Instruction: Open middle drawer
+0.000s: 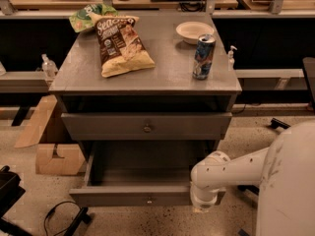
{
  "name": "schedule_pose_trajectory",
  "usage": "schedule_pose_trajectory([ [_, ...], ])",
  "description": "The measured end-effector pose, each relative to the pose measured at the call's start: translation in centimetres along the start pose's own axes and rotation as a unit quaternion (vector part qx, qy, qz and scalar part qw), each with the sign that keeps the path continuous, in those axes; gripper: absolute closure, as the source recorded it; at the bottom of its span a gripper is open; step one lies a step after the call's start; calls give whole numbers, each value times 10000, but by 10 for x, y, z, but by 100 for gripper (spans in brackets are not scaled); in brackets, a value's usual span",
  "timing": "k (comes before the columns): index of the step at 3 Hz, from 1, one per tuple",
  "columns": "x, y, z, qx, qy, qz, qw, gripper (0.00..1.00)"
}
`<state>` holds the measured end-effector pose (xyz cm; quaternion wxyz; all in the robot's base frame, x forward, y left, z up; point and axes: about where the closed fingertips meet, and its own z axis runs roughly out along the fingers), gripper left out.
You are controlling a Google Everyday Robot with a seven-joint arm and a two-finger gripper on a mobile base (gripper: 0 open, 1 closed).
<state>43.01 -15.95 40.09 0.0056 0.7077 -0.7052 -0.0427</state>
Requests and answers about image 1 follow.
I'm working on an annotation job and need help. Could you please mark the grey drawer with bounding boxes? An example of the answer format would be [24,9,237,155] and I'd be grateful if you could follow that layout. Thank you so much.
[61,112,231,141]
[70,141,211,207]

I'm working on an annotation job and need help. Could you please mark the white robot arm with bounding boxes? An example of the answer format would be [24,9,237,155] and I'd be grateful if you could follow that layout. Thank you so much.
[190,120,315,236]

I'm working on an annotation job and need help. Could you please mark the grey drawer cabinet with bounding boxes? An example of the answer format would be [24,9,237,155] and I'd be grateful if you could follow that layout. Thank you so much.
[48,11,242,195]

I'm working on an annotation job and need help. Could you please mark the grey top drawer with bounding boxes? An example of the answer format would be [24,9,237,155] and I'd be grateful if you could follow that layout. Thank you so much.
[61,112,231,141]

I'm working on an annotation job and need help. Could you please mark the black stand leg left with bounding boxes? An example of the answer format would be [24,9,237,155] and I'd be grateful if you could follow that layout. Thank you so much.
[64,207,92,236]

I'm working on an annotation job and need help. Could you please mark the black rolling stand base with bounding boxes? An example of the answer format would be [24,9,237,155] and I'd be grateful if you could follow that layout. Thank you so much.
[238,118,289,195]

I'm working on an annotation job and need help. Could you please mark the cardboard box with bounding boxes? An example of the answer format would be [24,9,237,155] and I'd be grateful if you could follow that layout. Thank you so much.
[15,95,85,176]

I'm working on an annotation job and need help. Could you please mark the small pump bottle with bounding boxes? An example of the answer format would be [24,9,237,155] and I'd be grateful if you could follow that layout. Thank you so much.
[227,45,237,70]

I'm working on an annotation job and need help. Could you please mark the blue drink can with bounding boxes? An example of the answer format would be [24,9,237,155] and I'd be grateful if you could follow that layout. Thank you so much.
[193,34,216,80]

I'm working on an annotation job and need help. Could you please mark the brown yellow chip bag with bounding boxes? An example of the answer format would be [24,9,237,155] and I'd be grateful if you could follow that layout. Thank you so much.
[91,14,156,78]

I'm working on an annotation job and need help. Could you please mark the white bowl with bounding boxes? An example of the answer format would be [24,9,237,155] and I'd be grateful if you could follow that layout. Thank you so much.
[176,22,215,44]

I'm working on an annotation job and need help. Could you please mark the black equipment left corner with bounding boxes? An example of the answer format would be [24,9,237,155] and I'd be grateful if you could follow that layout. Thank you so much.
[0,165,32,236]

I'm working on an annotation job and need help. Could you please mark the clear sanitizer bottle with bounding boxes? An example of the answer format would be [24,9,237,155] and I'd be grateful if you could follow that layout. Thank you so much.
[41,54,58,79]

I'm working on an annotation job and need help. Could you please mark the green snack bag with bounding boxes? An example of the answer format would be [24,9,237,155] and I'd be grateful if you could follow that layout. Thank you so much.
[69,4,118,32]

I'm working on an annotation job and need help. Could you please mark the black cable on floor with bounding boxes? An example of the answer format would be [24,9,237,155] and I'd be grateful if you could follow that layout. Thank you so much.
[43,201,82,236]

